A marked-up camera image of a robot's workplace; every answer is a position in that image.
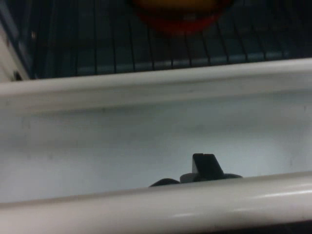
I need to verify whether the red bowl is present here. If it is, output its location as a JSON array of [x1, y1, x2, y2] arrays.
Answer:
[[131, 0, 236, 34]]

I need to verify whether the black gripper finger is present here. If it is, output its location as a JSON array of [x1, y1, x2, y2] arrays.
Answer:
[[148, 153, 243, 188]]

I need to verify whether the cream oven door handle bar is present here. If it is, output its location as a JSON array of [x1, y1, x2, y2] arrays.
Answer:
[[0, 171, 312, 228]]

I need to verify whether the cream toaster oven body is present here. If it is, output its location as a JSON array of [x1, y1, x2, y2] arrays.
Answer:
[[0, 20, 30, 82]]

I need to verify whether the black oven wire rack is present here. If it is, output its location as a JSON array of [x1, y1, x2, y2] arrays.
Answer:
[[29, 9, 293, 76]]

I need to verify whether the cream toaster oven door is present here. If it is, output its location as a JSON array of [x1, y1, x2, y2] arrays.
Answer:
[[0, 0, 312, 116]]

